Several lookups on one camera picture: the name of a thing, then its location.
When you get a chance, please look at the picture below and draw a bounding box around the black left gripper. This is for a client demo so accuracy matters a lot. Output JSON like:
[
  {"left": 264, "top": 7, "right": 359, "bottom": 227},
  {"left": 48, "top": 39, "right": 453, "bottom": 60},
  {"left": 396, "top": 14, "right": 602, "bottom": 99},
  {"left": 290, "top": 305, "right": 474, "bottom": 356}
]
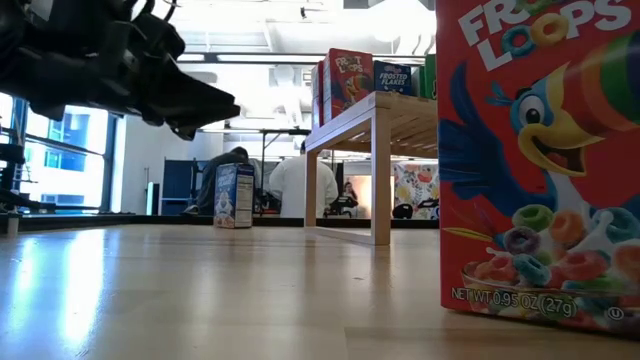
[{"left": 24, "top": 9, "right": 242, "bottom": 142}]

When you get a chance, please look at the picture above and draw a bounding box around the blue Frosted Flakes cereal box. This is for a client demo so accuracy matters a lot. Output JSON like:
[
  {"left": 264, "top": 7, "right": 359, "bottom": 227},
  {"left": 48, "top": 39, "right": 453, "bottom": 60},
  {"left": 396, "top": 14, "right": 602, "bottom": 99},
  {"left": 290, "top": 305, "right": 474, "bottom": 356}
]
[
  {"left": 372, "top": 59, "right": 414, "bottom": 97},
  {"left": 213, "top": 162, "right": 256, "bottom": 230}
]

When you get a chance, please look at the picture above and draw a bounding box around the red Froot Loops cereal box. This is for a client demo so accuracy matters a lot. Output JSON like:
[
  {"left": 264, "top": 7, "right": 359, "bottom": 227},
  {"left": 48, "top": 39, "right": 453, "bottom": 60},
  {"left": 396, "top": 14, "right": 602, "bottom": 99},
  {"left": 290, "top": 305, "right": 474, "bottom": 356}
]
[
  {"left": 434, "top": 0, "right": 640, "bottom": 337},
  {"left": 310, "top": 59, "right": 326, "bottom": 130},
  {"left": 322, "top": 48, "right": 375, "bottom": 124}
]

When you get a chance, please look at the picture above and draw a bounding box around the green Apple Jacks cereal box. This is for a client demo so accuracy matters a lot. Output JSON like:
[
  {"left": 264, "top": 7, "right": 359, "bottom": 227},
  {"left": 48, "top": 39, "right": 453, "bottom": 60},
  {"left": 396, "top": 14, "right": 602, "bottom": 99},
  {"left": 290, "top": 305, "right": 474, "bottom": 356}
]
[{"left": 418, "top": 53, "right": 439, "bottom": 101}]

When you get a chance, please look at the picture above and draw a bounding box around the wooden slatted shelf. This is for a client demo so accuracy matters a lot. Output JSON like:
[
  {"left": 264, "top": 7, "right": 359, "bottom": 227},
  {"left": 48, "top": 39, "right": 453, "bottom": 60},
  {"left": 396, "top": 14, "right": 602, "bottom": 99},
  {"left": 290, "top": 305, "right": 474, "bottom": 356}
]
[{"left": 303, "top": 91, "right": 440, "bottom": 247}]

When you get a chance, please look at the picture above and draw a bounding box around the blue divider panel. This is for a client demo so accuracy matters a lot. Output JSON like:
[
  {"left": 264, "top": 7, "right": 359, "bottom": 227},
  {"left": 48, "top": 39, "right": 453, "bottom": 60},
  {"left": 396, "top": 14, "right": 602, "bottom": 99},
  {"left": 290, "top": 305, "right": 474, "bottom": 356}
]
[{"left": 159, "top": 158, "right": 209, "bottom": 216}]

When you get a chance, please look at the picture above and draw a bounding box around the large glass window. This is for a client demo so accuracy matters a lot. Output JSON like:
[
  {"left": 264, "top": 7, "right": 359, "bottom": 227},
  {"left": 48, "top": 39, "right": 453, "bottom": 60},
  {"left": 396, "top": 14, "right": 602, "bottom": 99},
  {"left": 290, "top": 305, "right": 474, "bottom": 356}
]
[{"left": 0, "top": 92, "right": 121, "bottom": 214}]

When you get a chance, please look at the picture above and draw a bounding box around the colourful floral cloth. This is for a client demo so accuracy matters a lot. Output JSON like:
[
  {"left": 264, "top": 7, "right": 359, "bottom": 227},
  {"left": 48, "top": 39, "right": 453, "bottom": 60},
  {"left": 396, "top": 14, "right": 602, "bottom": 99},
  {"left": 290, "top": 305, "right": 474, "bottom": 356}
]
[{"left": 392, "top": 162, "right": 441, "bottom": 221}]

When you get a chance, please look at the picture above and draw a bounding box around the black aluminium table frame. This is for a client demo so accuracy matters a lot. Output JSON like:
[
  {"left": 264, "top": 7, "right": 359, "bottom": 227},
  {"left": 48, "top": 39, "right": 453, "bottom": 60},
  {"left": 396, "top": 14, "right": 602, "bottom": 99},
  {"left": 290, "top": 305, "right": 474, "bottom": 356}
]
[{"left": 0, "top": 51, "right": 441, "bottom": 234}]

